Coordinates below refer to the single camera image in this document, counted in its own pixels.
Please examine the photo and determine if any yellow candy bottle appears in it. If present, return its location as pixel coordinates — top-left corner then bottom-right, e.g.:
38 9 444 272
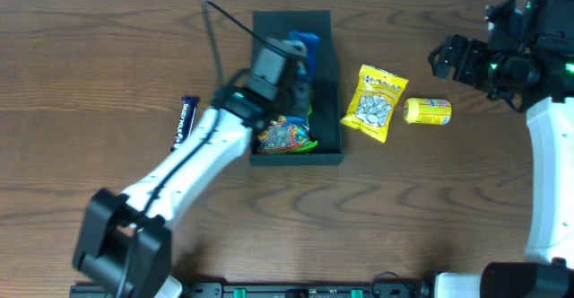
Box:
404 98 452 126

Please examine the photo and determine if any blue Oreo cookie pack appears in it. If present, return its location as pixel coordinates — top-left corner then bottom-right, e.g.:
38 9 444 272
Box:
288 30 321 80

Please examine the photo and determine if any yellow Hacks candy bag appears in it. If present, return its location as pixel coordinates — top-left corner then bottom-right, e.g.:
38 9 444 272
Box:
341 65 409 144

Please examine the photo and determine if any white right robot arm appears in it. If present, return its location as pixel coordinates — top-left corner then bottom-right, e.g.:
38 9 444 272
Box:
427 0 573 297

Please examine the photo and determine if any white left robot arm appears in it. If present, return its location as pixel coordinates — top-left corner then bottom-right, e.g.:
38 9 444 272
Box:
73 39 311 297

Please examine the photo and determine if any green Haribo gummy bag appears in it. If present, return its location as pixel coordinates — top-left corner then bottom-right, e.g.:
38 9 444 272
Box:
257 107 318 154

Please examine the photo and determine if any black open box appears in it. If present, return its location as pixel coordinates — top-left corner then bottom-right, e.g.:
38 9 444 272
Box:
249 10 344 167

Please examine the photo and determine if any blue Dairy Milk chocolate bar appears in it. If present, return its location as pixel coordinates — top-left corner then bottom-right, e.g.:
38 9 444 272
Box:
170 95 200 152

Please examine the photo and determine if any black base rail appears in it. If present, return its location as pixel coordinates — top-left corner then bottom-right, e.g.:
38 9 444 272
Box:
69 281 431 298

